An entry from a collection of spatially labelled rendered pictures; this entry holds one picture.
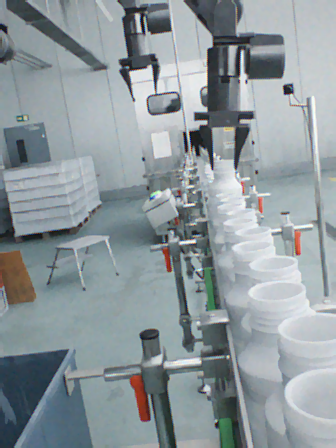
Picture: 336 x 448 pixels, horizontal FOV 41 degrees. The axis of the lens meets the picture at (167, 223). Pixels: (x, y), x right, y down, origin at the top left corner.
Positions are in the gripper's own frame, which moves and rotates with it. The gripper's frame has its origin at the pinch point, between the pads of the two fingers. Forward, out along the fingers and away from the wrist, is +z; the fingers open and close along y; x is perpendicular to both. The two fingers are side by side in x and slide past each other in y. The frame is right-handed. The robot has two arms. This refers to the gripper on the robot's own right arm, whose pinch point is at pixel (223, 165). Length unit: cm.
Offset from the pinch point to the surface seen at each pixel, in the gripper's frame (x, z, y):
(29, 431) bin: -32, 30, -26
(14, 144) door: 1016, 4, -434
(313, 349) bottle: -61, 5, 0
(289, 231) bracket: -1.1, 11.8, 11.4
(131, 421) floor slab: 110, 126, -36
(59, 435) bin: -23, 37, -25
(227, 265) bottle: -31.5, 9.1, -1.8
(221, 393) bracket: -45.1, 16.5, -3.4
